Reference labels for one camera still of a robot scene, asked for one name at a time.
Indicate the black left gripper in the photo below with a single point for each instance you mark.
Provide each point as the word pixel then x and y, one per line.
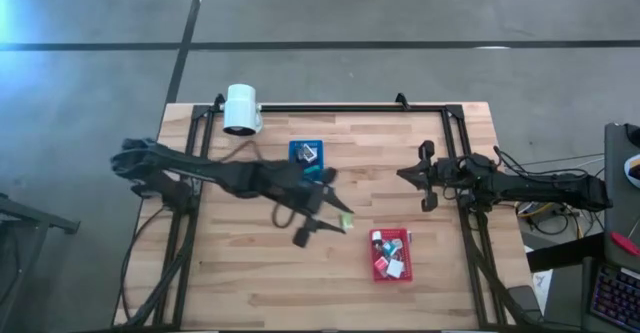
pixel 312 198

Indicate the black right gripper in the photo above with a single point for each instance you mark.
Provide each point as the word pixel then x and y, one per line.
pixel 442 175

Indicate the green white charger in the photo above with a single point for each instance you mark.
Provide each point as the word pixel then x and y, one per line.
pixel 347 220

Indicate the teal box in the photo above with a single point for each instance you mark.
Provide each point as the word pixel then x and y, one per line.
pixel 314 171

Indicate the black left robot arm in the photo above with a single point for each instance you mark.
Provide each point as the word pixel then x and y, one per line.
pixel 225 175

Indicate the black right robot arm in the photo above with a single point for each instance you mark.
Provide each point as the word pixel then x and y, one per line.
pixel 540 188

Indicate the small blue grey item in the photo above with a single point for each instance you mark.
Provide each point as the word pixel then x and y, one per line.
pixel 410 236

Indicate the blue plastic basket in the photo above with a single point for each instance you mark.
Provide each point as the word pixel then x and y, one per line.
pixel 292 165

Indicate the red plastic basket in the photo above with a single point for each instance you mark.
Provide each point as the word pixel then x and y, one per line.
pixel 375 275

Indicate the white cylindrical lamp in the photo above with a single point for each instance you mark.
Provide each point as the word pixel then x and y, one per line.
pixel 241 105

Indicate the white printed paper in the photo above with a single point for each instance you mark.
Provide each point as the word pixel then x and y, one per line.
pixel 544 283

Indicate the dark grey flat device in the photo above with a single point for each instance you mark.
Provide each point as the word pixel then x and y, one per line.
pixel 525 303

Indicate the dark grey side desk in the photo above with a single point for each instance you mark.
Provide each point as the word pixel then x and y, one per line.
pixel 617 208

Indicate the red hand tool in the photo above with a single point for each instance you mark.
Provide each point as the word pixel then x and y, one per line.
pixel 625 244

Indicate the black desk object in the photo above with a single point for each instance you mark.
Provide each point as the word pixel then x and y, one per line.
pixel 635 134

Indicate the black backlit keyboard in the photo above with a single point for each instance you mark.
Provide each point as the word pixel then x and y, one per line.
pixel 617 298

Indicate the grey metal stand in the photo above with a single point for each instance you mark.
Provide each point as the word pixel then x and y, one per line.
pixel 35 215

